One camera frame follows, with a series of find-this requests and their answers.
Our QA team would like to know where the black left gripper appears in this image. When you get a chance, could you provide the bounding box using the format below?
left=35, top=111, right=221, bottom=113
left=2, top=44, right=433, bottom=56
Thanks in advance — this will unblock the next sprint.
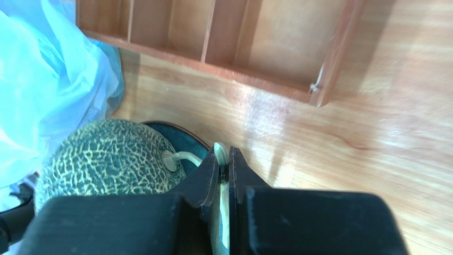
left=1, top=184, right=35, bottom=253

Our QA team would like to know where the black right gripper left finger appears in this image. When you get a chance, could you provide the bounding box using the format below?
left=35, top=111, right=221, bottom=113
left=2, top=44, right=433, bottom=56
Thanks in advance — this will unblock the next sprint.
left=18, top=150, right=221, bottom=254

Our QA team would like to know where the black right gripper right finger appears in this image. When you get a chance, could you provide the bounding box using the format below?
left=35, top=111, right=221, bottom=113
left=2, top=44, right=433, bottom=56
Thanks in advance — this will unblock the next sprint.
left=228, top=147, right=408, bottom=254

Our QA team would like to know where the netted green melon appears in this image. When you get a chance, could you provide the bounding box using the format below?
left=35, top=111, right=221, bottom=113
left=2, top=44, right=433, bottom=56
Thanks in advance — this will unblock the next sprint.
left=33, top=118, right=227, bottom=255

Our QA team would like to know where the light blue cartoon plastic bag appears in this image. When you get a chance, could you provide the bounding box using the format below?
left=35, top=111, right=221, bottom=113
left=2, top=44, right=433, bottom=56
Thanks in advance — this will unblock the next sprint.
left=1, top=1, right=125, bottom=211

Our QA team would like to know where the dark grey plate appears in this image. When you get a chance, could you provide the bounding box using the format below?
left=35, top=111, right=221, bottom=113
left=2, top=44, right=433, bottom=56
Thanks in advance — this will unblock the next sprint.
left=143, top=121, right=210, bottom=159

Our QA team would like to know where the wooden compartment tray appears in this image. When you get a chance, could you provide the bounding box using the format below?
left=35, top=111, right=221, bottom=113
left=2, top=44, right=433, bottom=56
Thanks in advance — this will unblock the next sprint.
left=75, top=0, right=366, bottom=107

